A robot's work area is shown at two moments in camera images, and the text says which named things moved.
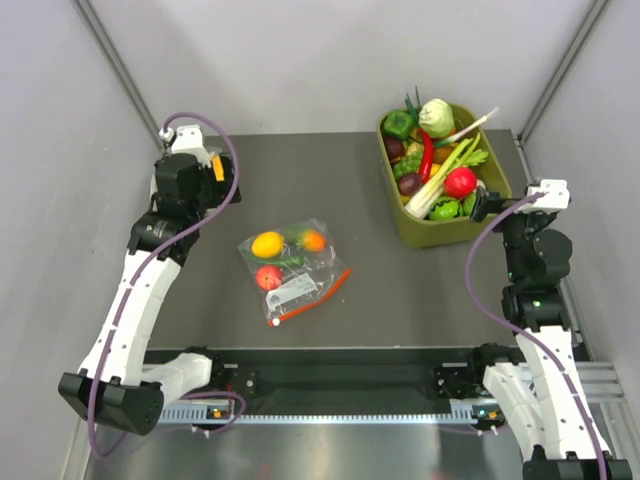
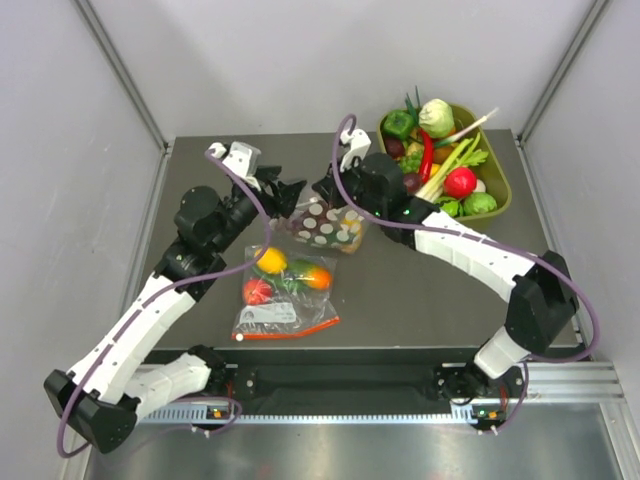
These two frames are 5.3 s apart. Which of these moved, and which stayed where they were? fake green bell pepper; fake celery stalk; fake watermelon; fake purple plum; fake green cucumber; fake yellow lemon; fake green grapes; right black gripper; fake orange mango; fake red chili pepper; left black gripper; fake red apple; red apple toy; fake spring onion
Moved: fake red apple; left black gripper; fake green cucumber; right black gripper; fake orange mango; fake yellow lemon
Stayed: fake purple plum; fake watermelon; fake red chili pepper; red apple toy; fake celery stalk; fake green bell pepper; fake spring onion; fake green grapes
